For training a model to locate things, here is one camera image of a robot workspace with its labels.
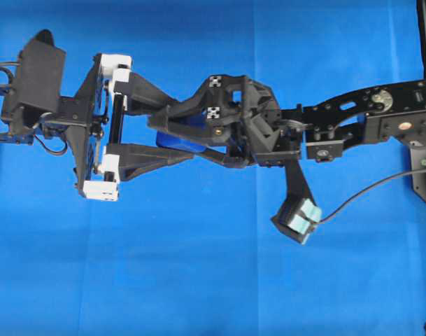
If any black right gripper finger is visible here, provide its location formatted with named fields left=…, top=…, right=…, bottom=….
left=148, top=85, right=234, bottom=144
left=194, top=145, right=250, bottom=168

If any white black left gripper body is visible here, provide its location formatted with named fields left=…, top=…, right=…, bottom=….
left=34, top=54, right=132, bottom=202

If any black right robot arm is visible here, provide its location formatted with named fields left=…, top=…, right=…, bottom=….
left=148, top=75, right=426, bottom=178

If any blue block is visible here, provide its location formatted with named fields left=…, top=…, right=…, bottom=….
left=155, top=115, right=206, bottom=153

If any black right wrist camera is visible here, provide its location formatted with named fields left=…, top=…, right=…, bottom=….
left=271, top=160, right=322, bottom=244

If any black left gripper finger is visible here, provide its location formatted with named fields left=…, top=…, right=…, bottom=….
left=113, top=68, right=178, bottom=116
left=106, top=143, right=194, bottom=182

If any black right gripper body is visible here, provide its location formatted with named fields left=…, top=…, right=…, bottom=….
left=207, top=75, right=302, bottom=167

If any black right camera cable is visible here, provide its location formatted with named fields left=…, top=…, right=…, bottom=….
left=317, top=167, right=426, bottom=225

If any blue table mat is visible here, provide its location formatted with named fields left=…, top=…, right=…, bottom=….
left=0, top=1, right=426, bottom=335

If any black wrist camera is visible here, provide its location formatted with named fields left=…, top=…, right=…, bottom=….
left=271, top=160, right=322, bottom=244
left=1, top=29, right=66, bottom=127

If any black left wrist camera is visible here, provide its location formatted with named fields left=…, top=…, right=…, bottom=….
left=1, top=29, right=66, bottom=127

